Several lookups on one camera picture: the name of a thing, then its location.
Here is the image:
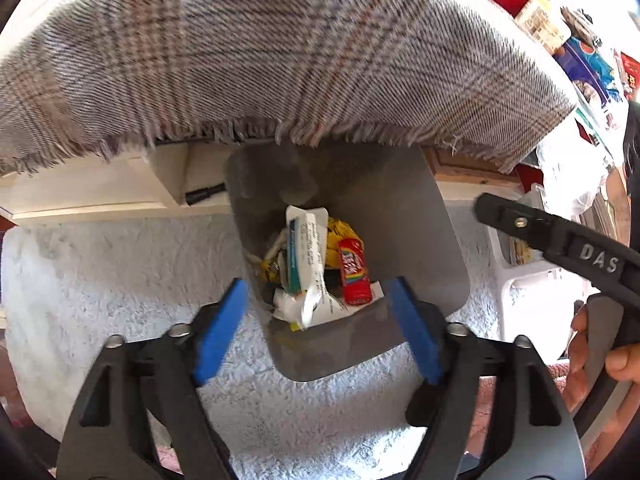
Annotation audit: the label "person's right hand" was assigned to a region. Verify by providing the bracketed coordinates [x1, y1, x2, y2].
[561, 304, 640, 476]

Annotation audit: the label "red snack bag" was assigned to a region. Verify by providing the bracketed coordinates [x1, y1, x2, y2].
[620, 51, 640, 102]

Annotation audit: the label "small yellow wrapper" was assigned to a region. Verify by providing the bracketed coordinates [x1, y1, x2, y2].
[259, 255, 282, 283]

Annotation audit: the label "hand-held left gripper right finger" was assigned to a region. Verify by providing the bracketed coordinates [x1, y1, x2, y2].
[387, 276, 587, 480]

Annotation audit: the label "black plastic handle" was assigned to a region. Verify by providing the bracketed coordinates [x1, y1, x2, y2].
[184, 183, 227, 206]

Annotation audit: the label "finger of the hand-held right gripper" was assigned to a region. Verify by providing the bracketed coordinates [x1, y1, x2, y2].
[473, 192, 571, 262]

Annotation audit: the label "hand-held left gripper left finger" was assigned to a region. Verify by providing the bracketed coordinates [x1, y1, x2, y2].
[56, 278, 249, 480]

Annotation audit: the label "red candy wrapper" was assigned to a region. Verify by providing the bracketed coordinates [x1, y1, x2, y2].
[337, 238, 374, 307]

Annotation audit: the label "white squeezed tube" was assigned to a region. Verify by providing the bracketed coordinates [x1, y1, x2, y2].
[284, 204, 329, 330]

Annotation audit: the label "white plastic bags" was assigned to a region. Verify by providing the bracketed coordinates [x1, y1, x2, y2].
[536, 124, 612, 222]

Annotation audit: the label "grey plaid tablecloth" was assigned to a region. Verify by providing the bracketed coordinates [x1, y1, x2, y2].
[0, 0, 579, 177]

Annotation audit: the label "white fluffy rug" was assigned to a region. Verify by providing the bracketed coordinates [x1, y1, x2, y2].
[0, 199, 593, 480]

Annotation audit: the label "dark grey waste bin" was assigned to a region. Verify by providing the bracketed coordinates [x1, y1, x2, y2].
[223, 141, 472, 384]

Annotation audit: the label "white bottle yellow label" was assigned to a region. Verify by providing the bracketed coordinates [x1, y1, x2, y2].
[514, 0, 572, 57]

